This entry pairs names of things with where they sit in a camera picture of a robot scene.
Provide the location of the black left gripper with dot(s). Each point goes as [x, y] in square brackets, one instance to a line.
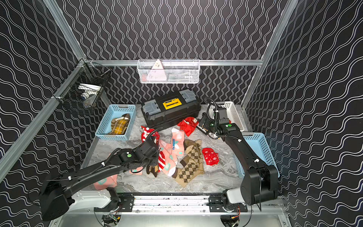
[153, 158]

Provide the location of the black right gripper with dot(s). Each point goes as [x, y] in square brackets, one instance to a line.
[206, 125]

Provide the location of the brown argyle sock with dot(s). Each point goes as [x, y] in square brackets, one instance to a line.
[152, 171]

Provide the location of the red santa striped sock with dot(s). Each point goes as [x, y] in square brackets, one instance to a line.
[149, 133]

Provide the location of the red snowflake sock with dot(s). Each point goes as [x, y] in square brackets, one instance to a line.
[210, 156]

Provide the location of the yellow brown plaid sock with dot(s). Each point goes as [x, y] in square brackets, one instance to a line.
[119, 125]

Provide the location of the tan argyle sock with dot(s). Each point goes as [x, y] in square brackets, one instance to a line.
[192, 163]

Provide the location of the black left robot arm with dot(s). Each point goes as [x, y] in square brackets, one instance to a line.
[56, 192]

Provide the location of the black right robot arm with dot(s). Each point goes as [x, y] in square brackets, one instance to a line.
[260, 181]

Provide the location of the white perforated plastic basket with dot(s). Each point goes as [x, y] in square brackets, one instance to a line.
[234, 118]

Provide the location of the right light blue basket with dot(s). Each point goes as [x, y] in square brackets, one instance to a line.
[258, 143]

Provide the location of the light blue basket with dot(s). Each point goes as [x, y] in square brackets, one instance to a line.
[115, 111]
[258, 143]

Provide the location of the left light blue basket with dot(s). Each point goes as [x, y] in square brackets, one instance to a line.
[115, 111]

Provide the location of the pink dotted sock centre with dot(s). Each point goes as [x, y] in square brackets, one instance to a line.
[170, 168]

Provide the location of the pink patterned sock upper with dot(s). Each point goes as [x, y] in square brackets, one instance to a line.
[177, 142]

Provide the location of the pink sock left edge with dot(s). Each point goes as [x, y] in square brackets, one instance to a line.
[109, 182]

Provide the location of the black toolbox yellow handle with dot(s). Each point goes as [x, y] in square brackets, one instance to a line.
[169, 110]

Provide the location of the clear wall-mounted basket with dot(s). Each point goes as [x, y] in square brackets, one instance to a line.
[169, 71]

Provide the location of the black wire wall basket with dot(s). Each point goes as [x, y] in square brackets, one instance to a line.
[82, 95]

